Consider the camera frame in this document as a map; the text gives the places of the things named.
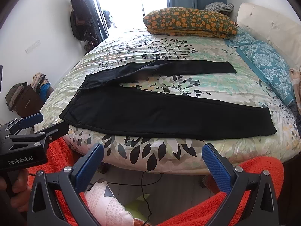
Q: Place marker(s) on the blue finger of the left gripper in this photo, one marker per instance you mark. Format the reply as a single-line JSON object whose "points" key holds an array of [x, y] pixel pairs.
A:
{"points": [[53, 132], [15, 126]]}

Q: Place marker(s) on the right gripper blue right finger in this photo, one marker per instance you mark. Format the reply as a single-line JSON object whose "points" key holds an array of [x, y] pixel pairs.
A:
{"points": [[261, 206]]}

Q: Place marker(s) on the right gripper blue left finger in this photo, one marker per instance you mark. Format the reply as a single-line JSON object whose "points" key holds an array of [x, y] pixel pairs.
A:
{"points": [[44, 208]]}

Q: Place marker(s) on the black pants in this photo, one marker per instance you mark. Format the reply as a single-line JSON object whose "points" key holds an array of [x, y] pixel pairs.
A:
{"points": [[107, 103]]}

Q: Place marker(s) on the person's left hand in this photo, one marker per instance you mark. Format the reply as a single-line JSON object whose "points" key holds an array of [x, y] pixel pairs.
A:
{"points": [[22, 190]]}

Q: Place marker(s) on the orange fuzzy garment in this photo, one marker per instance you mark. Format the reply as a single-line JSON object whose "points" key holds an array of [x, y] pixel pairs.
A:
{"points": [[247, 193]]}

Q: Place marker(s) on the pink patterned cushion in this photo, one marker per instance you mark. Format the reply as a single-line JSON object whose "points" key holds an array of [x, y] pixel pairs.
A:
{"points": [[105, 207]]}

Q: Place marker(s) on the floral leaf bedspread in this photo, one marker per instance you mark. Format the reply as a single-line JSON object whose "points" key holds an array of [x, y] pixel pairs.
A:
{"points": [[175, 156]]}

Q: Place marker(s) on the teal patterned pillow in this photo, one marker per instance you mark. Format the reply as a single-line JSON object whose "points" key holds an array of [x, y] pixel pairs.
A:
{"points": [[266, 63]]}

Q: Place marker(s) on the cream padded headboard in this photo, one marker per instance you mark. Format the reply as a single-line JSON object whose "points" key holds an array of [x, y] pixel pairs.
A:
{"points": [[282, 33]]}

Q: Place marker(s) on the orange floral folded blanket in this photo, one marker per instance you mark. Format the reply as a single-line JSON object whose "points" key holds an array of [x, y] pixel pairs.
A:
{"points": [[179, 21]]}

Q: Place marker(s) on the white wall switch plate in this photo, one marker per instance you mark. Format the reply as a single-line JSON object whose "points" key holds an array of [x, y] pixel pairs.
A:
{"points": [[33, 46]]}

